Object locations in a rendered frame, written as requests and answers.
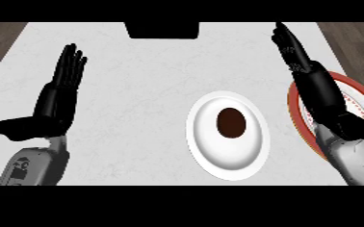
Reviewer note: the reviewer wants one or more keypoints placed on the red rimmed white plate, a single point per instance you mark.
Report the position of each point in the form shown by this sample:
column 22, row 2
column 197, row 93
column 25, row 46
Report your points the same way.
column 352, row 99

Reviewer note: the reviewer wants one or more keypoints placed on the black box appliance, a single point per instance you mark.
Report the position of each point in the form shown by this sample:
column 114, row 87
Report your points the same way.
column 163, row 30

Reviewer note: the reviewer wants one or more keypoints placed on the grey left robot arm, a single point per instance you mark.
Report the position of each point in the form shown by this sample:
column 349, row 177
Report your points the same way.
column 35, row 163

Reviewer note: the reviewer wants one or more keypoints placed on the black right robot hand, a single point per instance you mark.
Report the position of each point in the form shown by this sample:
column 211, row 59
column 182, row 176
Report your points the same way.
column 316, row 89

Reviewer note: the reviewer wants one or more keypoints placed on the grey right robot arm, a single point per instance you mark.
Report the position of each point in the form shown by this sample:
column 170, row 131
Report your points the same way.
column 339, row 155

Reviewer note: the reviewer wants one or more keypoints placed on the brown chocolate cupcake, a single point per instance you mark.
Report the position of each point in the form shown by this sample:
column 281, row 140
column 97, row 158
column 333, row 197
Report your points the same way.
column 231, row 122

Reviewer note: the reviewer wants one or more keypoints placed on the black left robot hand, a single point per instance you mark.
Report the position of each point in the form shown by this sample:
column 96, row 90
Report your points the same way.
column 56, row 102

